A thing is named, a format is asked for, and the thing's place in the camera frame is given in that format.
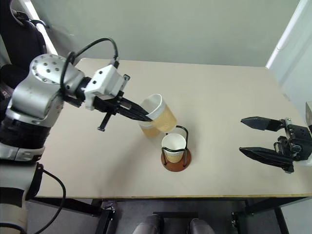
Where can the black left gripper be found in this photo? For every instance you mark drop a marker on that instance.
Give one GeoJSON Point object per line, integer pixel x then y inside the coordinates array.
{"type": "Point", "coordinates": [111, 106]}

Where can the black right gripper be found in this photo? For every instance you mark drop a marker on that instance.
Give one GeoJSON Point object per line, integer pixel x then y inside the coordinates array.
{"type": "Point", "coordinates": [299, 141]}

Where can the translucent plastic cup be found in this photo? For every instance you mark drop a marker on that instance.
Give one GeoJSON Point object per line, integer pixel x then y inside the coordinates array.
{"type": "Point", "coordinates": [165, 119]}

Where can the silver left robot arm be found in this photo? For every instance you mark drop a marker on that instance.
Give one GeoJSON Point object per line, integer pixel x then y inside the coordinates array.
{"type": "Point", "coordinates": [34, 92]}

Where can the tan paper cup white rim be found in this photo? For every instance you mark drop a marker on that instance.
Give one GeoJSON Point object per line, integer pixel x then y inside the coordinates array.
{"type": "Point", "coordinates": [173, 146]}

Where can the white panel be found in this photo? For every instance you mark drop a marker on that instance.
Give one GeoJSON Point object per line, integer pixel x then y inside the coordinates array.
{"type": "Point", "coordinates": [292, 48]}

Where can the grey rounded shape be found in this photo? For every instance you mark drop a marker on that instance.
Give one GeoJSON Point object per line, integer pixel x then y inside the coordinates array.
{"type": "Point", "coordinates": [197, 226]}
{"type": "Point", "coordinates": [148, 225]}

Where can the black office chair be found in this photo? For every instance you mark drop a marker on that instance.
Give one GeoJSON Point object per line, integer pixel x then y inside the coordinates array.
{"type": "Point", "coordinates": [19, 41]}

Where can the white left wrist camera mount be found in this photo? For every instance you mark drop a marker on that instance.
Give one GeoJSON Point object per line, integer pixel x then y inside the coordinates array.
{"type": "Point", "coordinates": [107, 79]}

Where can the black metal table frame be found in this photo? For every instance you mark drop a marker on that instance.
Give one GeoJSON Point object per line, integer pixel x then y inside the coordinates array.
{"type": "Point", "coordinates": [256, 209]}

